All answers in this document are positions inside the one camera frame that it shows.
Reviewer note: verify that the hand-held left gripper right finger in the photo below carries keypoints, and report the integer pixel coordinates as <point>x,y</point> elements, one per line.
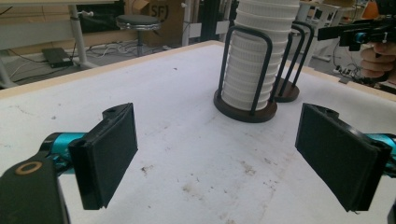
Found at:
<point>336,149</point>

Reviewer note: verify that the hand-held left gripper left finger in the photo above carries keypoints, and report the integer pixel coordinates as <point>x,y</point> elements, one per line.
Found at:
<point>106,155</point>

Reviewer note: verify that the stack of white paper cups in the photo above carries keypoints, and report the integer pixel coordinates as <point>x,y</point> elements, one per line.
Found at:
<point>246,68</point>

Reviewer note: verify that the orange plastic object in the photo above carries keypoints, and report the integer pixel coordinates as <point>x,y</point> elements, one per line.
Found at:
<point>370,11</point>

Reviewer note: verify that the white foam mat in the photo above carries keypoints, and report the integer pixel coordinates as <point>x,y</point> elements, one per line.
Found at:
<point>186,93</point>

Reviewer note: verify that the black flat box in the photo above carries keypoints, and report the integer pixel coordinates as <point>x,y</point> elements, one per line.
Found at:
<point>57,56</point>

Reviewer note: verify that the white metal desk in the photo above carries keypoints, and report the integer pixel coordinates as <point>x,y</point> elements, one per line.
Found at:
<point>77,37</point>

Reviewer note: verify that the black round stool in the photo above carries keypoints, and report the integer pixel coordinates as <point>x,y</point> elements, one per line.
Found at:
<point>138,21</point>

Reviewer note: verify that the brown cardboard box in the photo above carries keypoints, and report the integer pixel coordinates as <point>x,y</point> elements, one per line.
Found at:
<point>174,21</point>

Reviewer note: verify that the black metal frame post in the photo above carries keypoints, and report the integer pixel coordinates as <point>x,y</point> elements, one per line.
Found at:
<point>214,18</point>

